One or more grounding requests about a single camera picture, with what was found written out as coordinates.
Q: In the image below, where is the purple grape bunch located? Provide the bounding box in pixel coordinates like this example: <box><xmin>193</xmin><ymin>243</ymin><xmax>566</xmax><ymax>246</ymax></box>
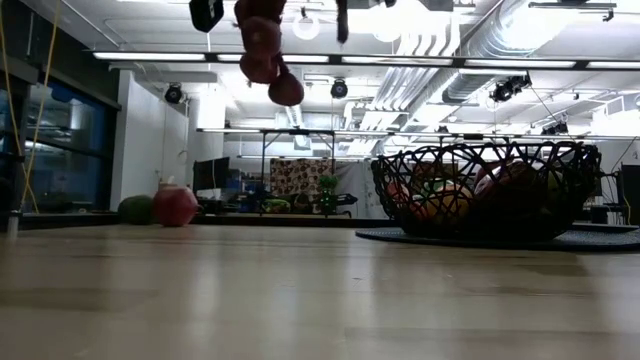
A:
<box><xmin>233</xmin><ymin>0</ymin><xmax>306</xmax><ymax>108</ymax></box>

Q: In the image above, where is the red apple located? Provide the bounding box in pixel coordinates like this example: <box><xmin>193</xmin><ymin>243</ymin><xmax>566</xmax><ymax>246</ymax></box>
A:
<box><xmin>151</xmin><ymin>183</ymin><xmax>201</xmax><ymax>228</ymax></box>

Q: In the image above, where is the green avocado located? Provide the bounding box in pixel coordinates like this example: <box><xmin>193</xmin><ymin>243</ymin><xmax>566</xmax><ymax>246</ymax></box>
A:
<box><xmin>116</xmin><ymin>194</ymin><xmax>157</xmax><ymax>227</ymax></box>

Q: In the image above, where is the yellow orange mango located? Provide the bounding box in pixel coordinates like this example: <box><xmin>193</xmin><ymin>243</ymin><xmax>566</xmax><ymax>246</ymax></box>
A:
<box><xmin>424</xmin><ymin>182</ymin><xmax>476</xmax><ymax>227</ymax></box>

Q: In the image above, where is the green pear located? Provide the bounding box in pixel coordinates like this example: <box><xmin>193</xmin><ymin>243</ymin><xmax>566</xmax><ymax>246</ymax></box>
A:
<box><xmin>542</xmin><ymin>169</ymin><xmax>566</xmax><ymax>202</ymax></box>

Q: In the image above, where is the long ceiling light bar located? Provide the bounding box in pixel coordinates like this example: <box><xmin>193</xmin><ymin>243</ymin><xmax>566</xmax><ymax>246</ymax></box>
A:
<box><xmin>92</xmin><ymin>49</ymin><xmax>640</xmax><ymax>71</ymax></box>

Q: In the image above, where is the black monitor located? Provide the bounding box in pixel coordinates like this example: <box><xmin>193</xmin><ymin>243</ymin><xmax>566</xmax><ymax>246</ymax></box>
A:
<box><xmin>192</xmin><ymin>156</ymin><xmax>231</xmax><ymax>192</ymax></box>
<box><xmin>619</xmin><ymin>163</ymin><xmax>640</xmax><ymax>226</ymax></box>

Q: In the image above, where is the brown patterned cloth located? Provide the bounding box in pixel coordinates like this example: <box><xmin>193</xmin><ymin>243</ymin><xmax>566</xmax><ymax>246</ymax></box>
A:
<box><xmin>269</xmin><ymin>158</ymin><xmax>334</xmax><ymax>214</ymax></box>

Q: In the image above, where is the small distant green plant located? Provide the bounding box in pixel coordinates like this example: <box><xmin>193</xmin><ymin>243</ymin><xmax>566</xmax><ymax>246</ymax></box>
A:
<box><xmin>316</xmin><ymin>173</ymin><xmax>342</xmax><ymax>216</ymax></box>

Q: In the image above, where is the blue glass partition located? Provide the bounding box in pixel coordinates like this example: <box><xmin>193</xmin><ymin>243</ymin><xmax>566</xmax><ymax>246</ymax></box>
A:
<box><xmin>0</xmin><ymin>74</ymin><xmax>121</xmax><ymax>216</ymax></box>

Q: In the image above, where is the round dark blue mat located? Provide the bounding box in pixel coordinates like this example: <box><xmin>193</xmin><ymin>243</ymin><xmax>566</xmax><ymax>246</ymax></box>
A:
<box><xmin>354</xmin><ymin>227</ymin><xmax>640</xmax><ymax>252</ymax></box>

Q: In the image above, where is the white ceiling ring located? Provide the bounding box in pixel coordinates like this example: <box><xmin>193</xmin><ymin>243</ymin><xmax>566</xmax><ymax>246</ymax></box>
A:
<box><xmin>292</xmin><ymin>5</ymin><xmax>321</xmax><ymax>42</ymax></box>

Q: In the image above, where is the distant black metal frame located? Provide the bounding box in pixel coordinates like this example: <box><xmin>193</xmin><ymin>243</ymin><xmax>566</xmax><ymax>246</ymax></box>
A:
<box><xmin>197</xmin><ymin>127</ymin><xmax>591</xmax><ymax>216</ymax></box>

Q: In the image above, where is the silver ventilation duct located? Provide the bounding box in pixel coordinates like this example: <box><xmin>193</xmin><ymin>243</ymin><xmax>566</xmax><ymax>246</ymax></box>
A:
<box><xmin>442</xmin><ymin>0</ymin><xmax>556</xmax><ymax>104</ymax></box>

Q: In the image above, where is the yellow hanging cord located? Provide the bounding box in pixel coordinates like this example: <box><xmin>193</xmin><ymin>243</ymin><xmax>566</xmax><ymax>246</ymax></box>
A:
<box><xmin>0</xmin><ymin>0</ymin><xmax>64</xmax><ymax>215</ymax></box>

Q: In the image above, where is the black wire mesh basket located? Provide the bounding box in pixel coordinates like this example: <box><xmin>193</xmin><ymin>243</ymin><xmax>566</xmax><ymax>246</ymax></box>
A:
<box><xmin>370</xmin><ymin>141</ymin><xmax>604</xmax><ymax>242</ymax></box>

